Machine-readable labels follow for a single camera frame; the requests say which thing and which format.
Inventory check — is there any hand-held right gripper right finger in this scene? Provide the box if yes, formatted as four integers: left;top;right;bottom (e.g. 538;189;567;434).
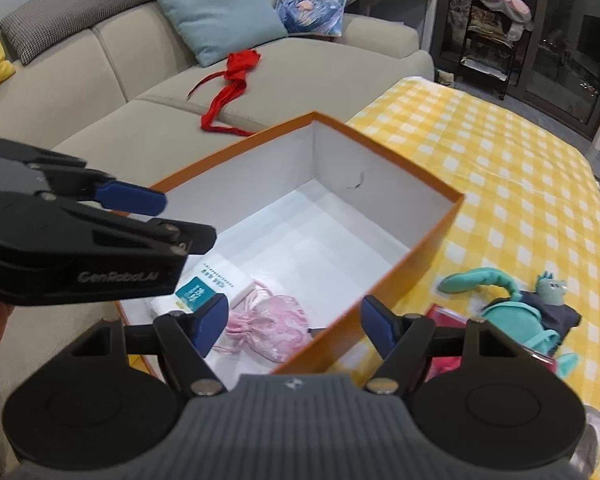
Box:
360;295;531;396

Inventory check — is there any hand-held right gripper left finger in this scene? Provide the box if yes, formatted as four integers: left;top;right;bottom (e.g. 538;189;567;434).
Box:
70;292;230;396

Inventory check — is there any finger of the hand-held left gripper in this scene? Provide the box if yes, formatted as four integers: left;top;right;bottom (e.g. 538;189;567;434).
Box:
27;151;169;217
72;199;218;258

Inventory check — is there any teal plush doll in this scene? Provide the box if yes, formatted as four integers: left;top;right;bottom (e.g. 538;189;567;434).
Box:
439;266;583;377

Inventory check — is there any orange cardboard box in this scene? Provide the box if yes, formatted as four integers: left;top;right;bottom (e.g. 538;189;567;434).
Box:
114;111;466;378

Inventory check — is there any white carton with teal label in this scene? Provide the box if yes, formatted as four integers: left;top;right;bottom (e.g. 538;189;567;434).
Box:
151;256;257;317

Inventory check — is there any red packet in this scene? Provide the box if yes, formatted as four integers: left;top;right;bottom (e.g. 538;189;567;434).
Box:
422;304;556;383

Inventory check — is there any beige sofa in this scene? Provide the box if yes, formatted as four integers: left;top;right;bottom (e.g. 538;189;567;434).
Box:
0;0;436;466

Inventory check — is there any red cloth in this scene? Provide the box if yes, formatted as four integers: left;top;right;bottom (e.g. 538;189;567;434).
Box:
187;50;263;137

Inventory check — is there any grey houndstooth cushion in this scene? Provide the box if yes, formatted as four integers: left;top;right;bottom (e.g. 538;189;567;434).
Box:
0;0;154;66

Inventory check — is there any yellow checkered tablecloth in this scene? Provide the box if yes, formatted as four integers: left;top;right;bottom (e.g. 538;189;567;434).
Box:
305;76;600;411

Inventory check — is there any light blue pillow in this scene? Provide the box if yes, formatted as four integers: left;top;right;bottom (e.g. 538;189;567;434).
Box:
145;0;289;68

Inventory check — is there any blue printed pillow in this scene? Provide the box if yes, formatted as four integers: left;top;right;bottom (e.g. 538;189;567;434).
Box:
273;0;354;39

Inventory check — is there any black metal rack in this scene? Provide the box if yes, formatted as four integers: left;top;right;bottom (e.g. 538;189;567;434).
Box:
456;0;532;102

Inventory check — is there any dark glass sliding door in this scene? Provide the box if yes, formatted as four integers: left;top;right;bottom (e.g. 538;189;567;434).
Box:
439;0;600;138

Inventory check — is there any pink cushion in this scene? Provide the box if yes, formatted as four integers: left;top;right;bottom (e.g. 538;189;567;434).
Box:
471;0;534;17

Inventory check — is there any pink drawstring pouch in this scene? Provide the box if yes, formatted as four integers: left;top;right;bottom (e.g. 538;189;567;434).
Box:
215;281;313;363

